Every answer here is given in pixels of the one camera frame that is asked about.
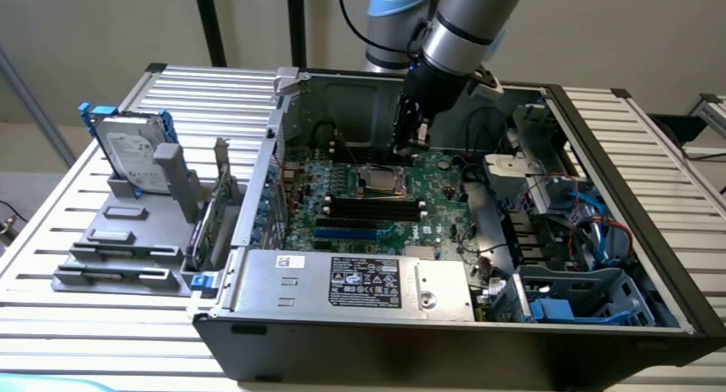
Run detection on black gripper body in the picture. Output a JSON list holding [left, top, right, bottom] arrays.
[[389, 60, 471, 156]]

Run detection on silver CPU socket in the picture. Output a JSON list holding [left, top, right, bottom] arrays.
[[351, 163, 411, 197]]

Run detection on black RAM slot bank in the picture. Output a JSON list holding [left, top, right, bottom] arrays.
[[321, 193, 427, 223]]

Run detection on blue expansion slot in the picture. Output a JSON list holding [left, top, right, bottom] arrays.
[[312, 226, 380, 242]]

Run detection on green motherboard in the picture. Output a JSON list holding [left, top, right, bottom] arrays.
[[275, 150, 500, 265]]

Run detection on open black PC case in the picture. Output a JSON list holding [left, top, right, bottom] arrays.
[[192, 66, 726, 383]]

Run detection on silver chipset heatsink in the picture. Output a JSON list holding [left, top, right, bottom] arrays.
[[403, 244, 443, 261]]

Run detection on silver power supply unit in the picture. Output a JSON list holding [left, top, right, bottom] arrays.
[[228, 249, 476, 323]]

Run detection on green graphics card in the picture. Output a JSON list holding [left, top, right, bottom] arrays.
[[185, 137, 239, 271]]

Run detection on grey disk bay cage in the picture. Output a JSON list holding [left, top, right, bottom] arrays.
[[509, 265, 659, 327]]

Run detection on silver hard disk drive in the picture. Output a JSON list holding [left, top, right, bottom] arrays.
[[93, 115, 172, 195]]

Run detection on grey parts rack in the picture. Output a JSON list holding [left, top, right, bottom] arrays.
[[50, 141, 233, 298]]

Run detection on green RAM stick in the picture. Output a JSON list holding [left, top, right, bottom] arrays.
[[72, 244, 175, 257], [57, 267, 169, 282]]

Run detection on black wire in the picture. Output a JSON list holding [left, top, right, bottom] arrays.
[[461, 105, 507, 155]]

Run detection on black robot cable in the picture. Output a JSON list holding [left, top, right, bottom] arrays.
[[336, 0, 423, 53]]

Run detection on grey case latch handle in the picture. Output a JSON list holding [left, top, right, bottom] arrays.
[[272, 65, 312, 97]]

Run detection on black vertical stand post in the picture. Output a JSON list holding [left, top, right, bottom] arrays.
[[188, 0, 229, 68], [284, 0, 308, 69]]

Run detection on blue SATA wire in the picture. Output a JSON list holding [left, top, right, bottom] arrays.
[[566, 187, 616, 267]]

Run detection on blue disk carrier frame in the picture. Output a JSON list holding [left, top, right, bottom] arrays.
[[77, 102, 184, 199]]

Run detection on red wire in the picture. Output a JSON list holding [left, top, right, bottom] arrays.
[[520, 179, 634, 267]]

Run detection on aluminium frame profile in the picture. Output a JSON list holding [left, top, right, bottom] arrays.
[[683, 93, 726, 130]]

